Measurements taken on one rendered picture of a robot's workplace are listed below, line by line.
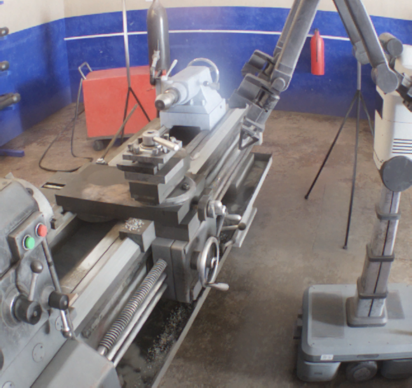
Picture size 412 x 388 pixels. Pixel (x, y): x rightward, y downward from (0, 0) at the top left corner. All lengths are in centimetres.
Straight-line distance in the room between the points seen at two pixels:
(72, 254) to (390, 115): 136
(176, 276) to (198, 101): 126
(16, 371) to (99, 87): 384
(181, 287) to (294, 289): 109
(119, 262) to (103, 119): 326
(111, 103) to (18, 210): 371
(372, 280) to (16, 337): 151
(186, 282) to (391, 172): 90
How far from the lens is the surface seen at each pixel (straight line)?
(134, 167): 172
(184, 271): 181
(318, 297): 234
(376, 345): 214
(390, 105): 166
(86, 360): 133
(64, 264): 188
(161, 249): 178
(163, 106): 241
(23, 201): 112
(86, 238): 203
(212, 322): 258
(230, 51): 582
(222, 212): 183
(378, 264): 202
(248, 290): 279
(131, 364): 185
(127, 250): 170
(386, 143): 171
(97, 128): 484
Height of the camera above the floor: 177
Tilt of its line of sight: 26 degrees down
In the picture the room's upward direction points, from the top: 3 degrees counter-clockwise
